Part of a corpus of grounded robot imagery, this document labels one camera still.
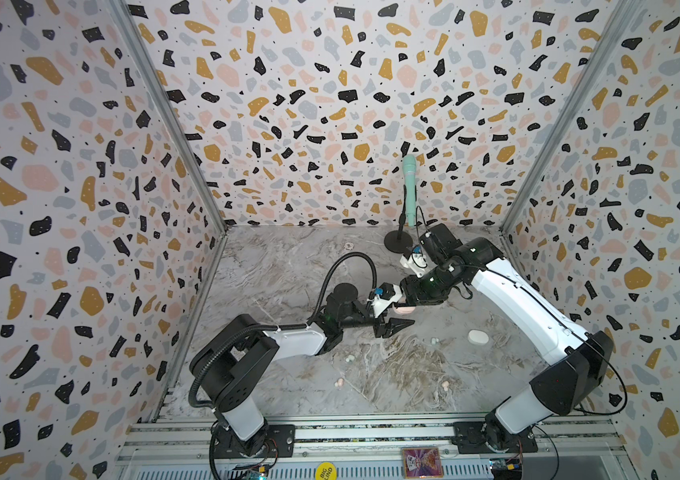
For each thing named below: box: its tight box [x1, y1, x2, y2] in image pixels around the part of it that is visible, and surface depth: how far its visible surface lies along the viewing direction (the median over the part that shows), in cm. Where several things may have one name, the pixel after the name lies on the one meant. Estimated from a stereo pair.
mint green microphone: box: [403, 154, 417, 227], surface depth 96 cm
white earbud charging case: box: [468, 329, 489, 345], surface depth 92 cm
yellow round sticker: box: [316, 461, 337, 480], surface depth 71 cm
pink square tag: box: [402, 447, 444, 479], surface depth 71 cm
